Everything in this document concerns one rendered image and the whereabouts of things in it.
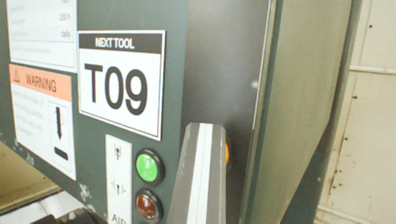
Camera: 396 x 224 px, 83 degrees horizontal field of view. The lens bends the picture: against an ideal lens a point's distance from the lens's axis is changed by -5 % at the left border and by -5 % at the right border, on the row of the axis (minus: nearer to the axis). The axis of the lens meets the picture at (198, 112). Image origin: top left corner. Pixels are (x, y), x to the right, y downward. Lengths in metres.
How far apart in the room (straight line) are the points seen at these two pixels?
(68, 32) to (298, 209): 0.85
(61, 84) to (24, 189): 1.39
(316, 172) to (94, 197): 0.72
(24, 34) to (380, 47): 1.11
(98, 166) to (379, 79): 1.07
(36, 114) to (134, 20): 0.19
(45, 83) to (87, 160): 0.10
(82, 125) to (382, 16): 1.10
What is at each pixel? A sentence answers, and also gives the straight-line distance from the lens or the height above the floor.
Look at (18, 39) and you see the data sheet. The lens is 0.35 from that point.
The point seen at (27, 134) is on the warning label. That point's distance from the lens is 0.36.
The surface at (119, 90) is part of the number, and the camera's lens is 0.18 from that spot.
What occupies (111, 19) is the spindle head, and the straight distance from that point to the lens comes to 0.19.
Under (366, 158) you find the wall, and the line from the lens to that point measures 1.20.
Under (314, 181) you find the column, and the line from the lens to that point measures 0.87.
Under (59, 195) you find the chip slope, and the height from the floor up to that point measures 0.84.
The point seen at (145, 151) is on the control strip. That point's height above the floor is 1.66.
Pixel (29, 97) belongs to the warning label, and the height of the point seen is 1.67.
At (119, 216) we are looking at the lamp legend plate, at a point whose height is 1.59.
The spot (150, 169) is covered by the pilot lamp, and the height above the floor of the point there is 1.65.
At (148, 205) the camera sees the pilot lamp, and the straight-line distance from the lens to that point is 0.18.
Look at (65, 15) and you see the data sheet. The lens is 0.24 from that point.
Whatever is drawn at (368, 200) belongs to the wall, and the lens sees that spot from 1.27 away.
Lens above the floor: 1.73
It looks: 13 degrees down
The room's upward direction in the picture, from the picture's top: 5 degrees clockwise
